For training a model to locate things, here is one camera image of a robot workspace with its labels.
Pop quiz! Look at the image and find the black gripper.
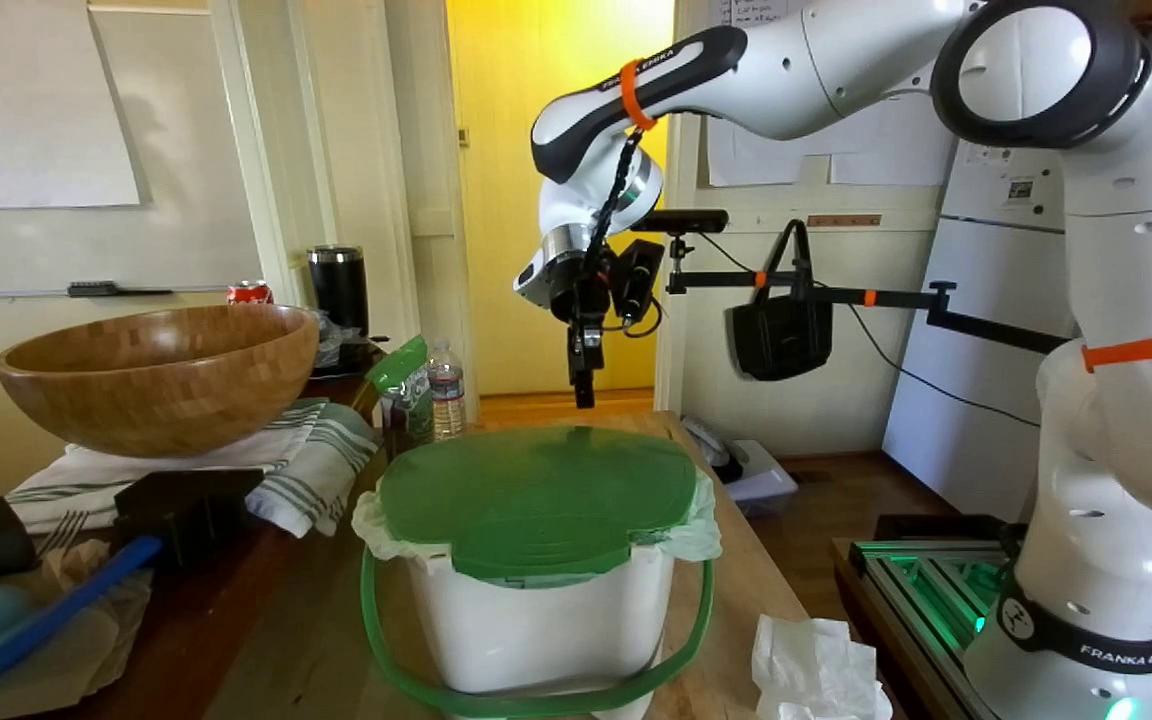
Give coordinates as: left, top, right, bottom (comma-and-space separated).
551, 244, 666, 410

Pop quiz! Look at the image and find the green bin lid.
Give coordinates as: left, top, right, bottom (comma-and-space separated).
375, 428, 706, 587

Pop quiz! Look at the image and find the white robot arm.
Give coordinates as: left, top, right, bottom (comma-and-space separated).
518, 0, 1152, 720

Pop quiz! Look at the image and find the white compost bin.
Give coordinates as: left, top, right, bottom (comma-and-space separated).
392, 538, 680, 720

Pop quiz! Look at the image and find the clear water bottle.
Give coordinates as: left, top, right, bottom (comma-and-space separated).
428, 354, 469, 439

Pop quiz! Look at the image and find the green food package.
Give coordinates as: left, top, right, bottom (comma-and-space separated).
362, 338, 432, 452

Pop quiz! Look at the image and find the black hanging bag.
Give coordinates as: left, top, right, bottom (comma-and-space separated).
725, 222, 833, 382

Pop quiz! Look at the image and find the black travel mug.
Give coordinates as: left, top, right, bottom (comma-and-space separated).
310, 247, 369, 334

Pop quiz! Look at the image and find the striped dish towel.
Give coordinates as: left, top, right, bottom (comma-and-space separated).
9, 402, 381, 539

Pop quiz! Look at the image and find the red soda can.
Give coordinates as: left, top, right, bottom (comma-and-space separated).
227, 280, 272, 308

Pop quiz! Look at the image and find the white refrigerator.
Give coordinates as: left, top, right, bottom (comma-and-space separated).
884, 141, 1073, 523

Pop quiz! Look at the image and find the crumpled white paper towel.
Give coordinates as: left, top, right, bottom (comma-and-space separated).
752, 618, 892, 720

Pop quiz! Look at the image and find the large wooden bowl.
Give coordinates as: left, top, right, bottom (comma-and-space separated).
0, 303, 321, 457

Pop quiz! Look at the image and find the black box on table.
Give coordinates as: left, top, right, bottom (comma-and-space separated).
115, 470, 260, 571

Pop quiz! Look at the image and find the black marker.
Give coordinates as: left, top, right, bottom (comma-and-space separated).
69, 280, 178, 299

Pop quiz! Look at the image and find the black stereo camera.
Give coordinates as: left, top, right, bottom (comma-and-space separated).
633, 210, 727, 237

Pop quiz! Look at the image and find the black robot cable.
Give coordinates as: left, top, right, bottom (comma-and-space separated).
582, 125, 650, 343

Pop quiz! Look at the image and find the green bin handle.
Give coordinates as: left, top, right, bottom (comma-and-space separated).
358, 546, 721, 720

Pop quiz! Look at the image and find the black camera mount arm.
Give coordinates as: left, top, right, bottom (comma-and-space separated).
667, 242, 1061, 354

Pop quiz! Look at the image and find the paper sheet on wall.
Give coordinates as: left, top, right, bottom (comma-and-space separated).
706, 106, 956, 187

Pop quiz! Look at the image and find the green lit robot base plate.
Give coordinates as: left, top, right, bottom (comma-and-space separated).
849, 539, 1008, 664

